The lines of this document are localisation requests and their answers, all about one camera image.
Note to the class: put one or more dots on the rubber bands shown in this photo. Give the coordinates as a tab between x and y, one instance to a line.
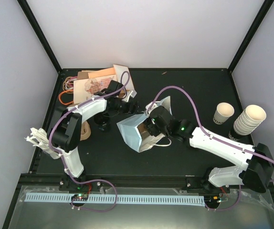
68	88

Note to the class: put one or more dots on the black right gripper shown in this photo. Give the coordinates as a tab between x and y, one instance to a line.
151	129

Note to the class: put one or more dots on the brown cardboard sleeve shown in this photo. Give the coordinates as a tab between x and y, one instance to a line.
83	74

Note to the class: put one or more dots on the white plastic cutlery pile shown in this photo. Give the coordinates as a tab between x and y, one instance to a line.
39	139

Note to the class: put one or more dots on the illustrated greeting card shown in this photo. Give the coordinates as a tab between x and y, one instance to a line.
85	88

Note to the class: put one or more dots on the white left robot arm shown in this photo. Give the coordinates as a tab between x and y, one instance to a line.
64	137

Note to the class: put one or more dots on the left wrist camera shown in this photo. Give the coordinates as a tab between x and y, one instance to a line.
130	94

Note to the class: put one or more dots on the light blue paper bag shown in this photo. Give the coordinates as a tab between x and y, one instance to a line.
133	130

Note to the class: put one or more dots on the light blue cable duct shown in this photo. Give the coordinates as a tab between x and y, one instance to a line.
119	199

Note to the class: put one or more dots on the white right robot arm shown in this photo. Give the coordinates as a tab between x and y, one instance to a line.
249	166

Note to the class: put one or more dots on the black coffee cup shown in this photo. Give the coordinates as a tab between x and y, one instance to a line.
102	121

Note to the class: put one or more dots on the stack of white paper cups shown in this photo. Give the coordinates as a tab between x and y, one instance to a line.
247	122

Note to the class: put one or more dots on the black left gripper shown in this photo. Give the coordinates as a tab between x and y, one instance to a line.
129	110

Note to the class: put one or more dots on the brown pulp cup carrier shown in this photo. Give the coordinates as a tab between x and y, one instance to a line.
85	131

